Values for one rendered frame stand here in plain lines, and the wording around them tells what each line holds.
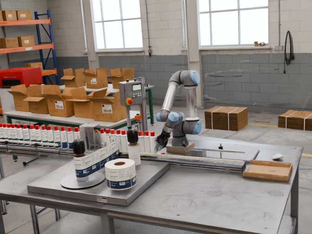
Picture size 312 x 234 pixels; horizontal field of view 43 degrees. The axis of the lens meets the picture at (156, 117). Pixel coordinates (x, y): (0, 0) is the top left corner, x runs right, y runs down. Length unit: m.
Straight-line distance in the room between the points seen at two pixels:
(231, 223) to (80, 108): 3.46
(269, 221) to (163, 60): 7.58
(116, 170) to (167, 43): 7.07
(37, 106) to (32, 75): 2.68
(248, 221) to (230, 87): 6.63
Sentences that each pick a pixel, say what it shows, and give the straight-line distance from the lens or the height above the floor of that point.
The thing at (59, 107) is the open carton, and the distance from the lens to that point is 5.53.
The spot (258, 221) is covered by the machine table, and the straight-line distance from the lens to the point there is 2.29.
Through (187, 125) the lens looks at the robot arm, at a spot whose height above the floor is 1.07.
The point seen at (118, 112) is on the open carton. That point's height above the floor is 0.89.
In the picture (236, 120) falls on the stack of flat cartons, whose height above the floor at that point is 0.19.
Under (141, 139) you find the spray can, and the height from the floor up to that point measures 1.03.
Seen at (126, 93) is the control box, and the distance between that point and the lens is 3.17.
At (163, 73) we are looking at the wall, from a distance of 9.60.
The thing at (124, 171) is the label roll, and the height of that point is 1.01.
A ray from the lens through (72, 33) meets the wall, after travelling 11.58.
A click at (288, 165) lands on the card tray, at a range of 3.05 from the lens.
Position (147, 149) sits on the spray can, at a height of 0.94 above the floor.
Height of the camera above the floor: 1.91
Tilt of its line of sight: 13 degrees down
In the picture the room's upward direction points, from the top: 4 degrees counter-clockwise
